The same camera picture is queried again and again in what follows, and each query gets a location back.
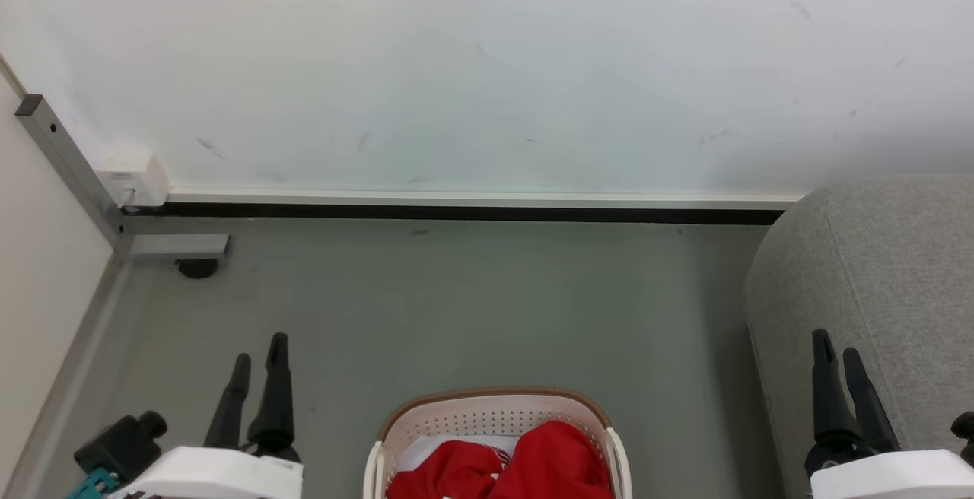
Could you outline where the red garment with white stripes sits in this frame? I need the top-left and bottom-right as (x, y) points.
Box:
(387, 440), (518, 499)

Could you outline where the beige partition panel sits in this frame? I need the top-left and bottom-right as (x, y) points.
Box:
(0, 73), (115, 477)

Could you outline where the white and black baseboard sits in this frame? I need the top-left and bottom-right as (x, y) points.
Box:
(122, 189), (807, 227)

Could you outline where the plain red garment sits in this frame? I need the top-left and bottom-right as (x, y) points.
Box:
(487, 421), (614, 499)

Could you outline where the white perforated laundry basket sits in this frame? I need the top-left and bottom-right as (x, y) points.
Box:
(364, 386), (633, 499)

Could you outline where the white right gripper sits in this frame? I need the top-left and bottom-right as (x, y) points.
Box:
(804, 329), (974, 499)

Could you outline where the grey metal frame post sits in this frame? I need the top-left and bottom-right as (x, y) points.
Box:
(15, 94), (231, 260)

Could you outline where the teal left camera connector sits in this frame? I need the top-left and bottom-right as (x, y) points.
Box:
(67, 469), (123, 499)

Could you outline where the white wall socket box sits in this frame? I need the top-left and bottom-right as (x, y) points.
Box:
(97, 151), (170, 208)

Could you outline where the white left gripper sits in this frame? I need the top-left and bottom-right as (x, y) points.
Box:
(110, 332), (304, 499)

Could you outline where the grey fabric sofa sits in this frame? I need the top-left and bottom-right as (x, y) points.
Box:
(744, 174), (974, 499)

